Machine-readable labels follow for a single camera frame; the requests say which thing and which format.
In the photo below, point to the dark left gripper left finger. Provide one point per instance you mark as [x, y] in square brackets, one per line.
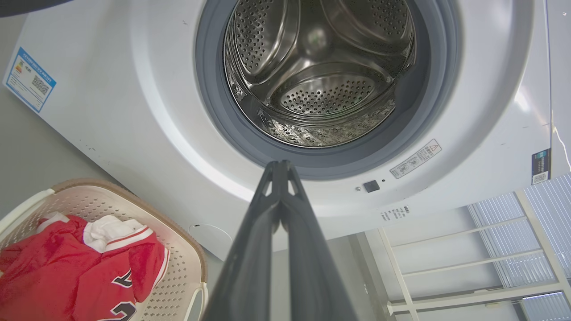
[254, 267]

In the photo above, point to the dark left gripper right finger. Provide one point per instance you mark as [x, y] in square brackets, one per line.
[312, 276]

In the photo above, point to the red basketball jersey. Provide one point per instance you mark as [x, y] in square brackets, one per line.
[53, 276]

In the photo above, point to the cream plastic laundry basket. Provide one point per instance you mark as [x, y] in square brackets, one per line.
[178, 263]

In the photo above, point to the stainless steel washing machine drum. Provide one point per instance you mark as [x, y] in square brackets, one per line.
[321, 89]

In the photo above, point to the round white filter cover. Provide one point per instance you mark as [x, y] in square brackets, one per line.
[214, 240]

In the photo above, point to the small printed text label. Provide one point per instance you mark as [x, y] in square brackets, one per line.
[395, 213]

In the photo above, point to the black door latch socket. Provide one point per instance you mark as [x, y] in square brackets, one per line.
[371, 186]

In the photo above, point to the grey warning sticker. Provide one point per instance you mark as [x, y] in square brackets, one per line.
[415, 158]

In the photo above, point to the grey rubber door gasket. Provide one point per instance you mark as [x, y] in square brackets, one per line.
[214, 111]

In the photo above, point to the white front-load washing machine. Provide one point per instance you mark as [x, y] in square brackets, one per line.
[134, 111]

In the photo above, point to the black QR side sticker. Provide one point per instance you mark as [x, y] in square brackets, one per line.
[541, 167]

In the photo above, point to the blue energy label sticker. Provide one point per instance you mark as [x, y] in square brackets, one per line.
[29, 80]

